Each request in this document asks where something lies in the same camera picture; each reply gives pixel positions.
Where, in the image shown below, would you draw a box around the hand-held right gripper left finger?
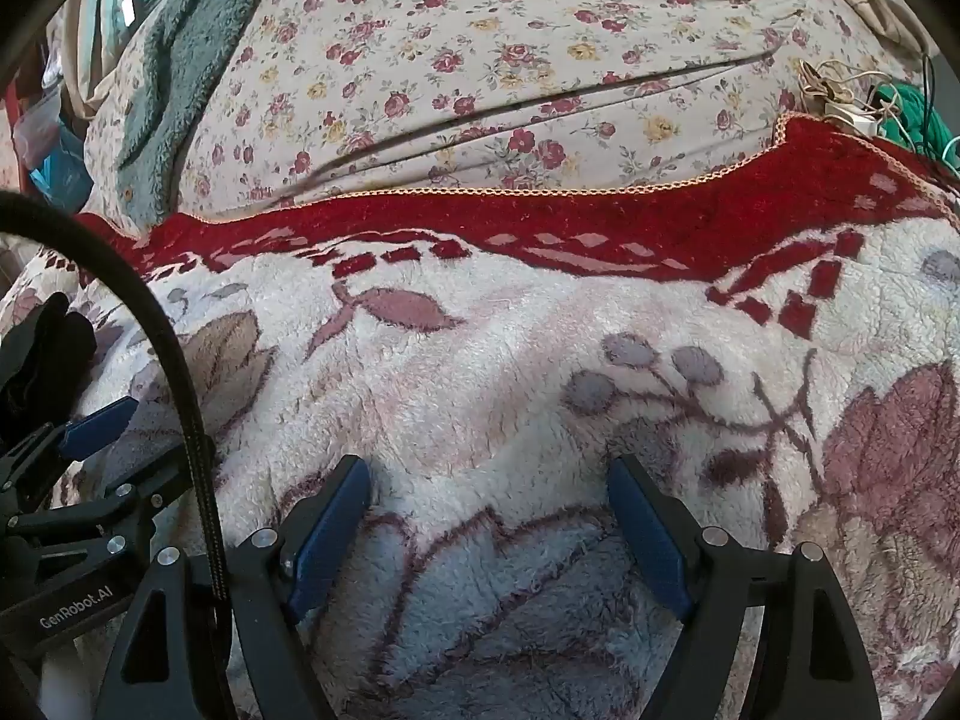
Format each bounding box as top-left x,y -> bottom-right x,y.
97,454 -> 372,720

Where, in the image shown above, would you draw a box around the red and white plush blanket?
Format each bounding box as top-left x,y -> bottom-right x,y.
0,112 -> 960,720

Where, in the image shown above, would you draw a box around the thick black cable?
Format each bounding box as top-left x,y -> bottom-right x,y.
0,191 -> 227,605

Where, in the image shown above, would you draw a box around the black pants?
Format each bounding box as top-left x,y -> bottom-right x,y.
0,291 -> 98,451

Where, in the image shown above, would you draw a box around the blue plastic bag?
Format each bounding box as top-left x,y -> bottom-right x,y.
13,94 -> 95,205

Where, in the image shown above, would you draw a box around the floral quilt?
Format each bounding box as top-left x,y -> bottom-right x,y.
82,0 -> 927,235

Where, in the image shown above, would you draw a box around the grey-green fleece blanket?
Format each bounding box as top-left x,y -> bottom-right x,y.
120,0 -> 295,205

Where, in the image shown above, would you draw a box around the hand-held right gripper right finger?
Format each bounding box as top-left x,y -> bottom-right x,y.
606,454 -> 882,720

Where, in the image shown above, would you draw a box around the green cloth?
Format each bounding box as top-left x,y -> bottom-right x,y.
868,81 -> 955,160

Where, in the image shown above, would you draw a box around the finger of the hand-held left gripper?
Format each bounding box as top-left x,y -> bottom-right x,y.
0,396 -> 141,500
0,461 -> 192,563

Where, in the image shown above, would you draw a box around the white cable bundle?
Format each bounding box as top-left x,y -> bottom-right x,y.
795,58 -> 901,142

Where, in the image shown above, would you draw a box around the beige curtain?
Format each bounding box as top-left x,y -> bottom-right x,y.
45,0 -> 145,122

